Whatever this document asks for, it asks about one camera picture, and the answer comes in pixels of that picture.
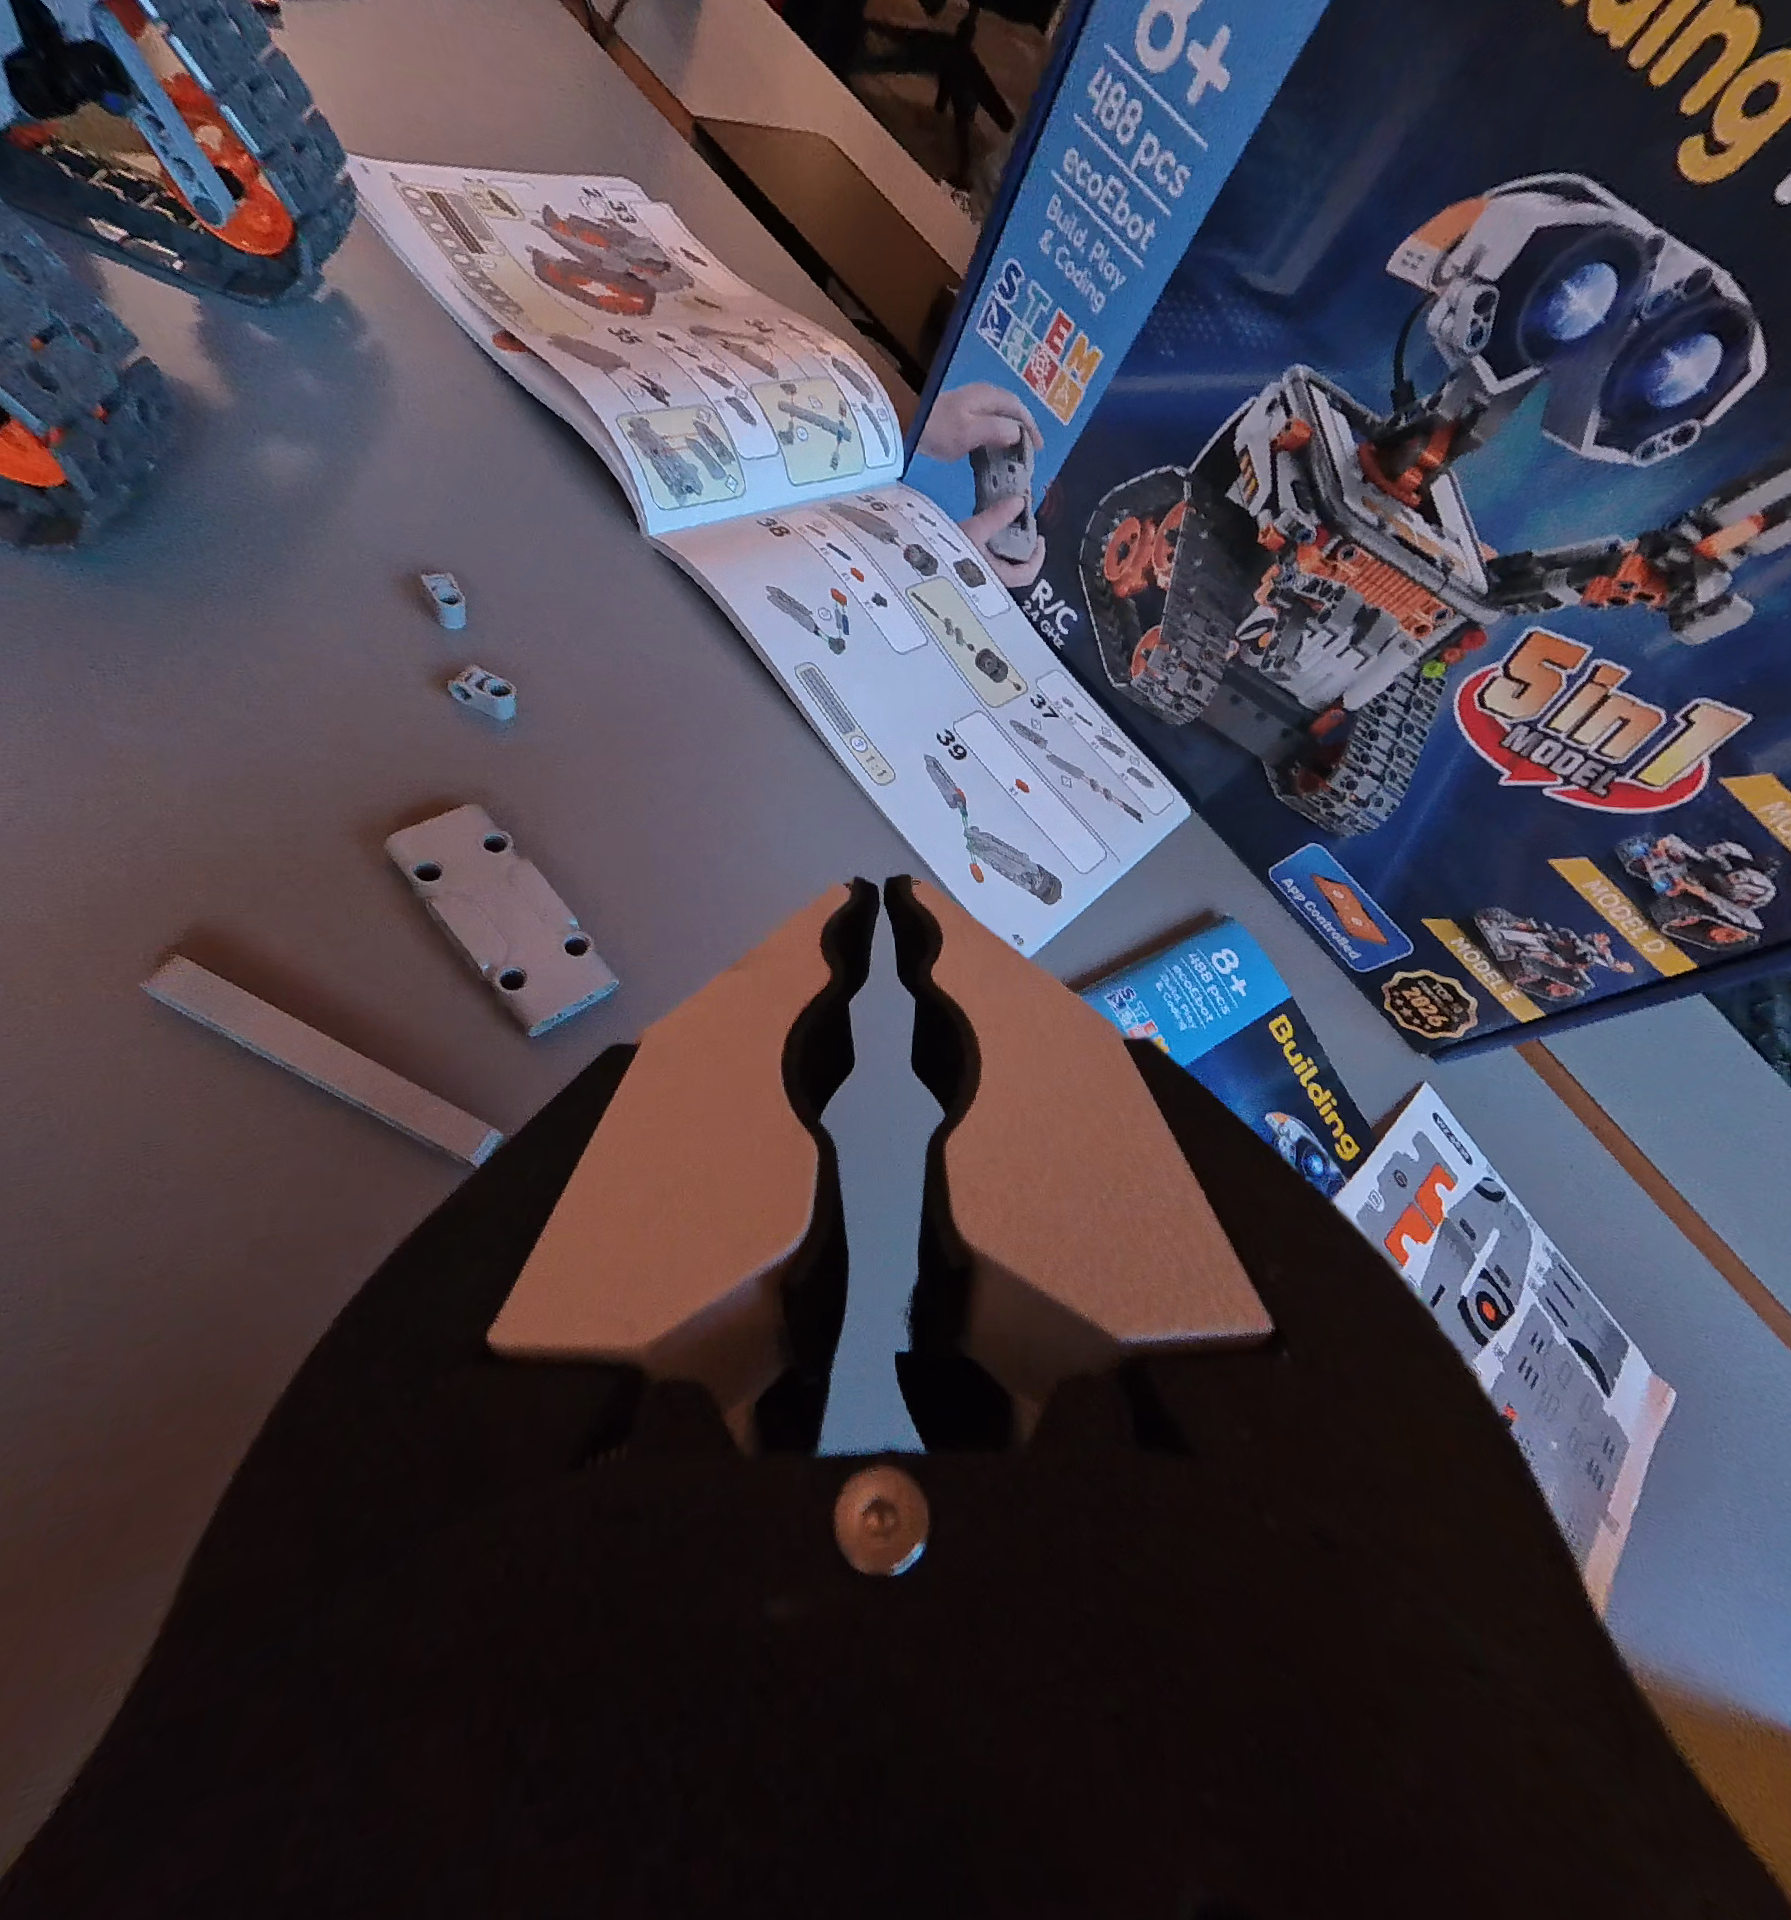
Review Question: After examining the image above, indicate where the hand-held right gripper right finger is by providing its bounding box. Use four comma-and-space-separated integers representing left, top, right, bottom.
884, 874, 1276, 1454

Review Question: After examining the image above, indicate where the tracked toy robot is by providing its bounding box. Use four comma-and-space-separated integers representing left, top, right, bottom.
0, 0, 357, 549

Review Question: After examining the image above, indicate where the long flat grey bar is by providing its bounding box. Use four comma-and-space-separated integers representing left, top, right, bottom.
142, 954, 504, 1169

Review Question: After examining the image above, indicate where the yellow plastic object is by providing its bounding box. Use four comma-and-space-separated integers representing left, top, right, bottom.
1644, 1664, 1791, 1920

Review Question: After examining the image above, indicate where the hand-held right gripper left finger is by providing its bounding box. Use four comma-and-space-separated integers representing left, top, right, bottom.
486, 877, 886, 1457

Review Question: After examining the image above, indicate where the blue robot kit box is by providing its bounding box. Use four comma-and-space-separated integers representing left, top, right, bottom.
902, 0, 1791, 1060

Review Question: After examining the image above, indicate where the white sticker sheet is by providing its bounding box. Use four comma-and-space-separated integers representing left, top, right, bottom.
1332, 1082, 1677, 1615

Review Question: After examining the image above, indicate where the grey plate with four holes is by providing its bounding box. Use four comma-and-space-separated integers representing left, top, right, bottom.
386, 805, 621, 1039

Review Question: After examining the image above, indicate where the open instruction booklet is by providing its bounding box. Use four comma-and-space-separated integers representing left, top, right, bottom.
346, 155, 1195, 957

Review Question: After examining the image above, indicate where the small blue kit manual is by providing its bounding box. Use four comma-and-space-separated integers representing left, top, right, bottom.
1076, 916, 1377, 1202

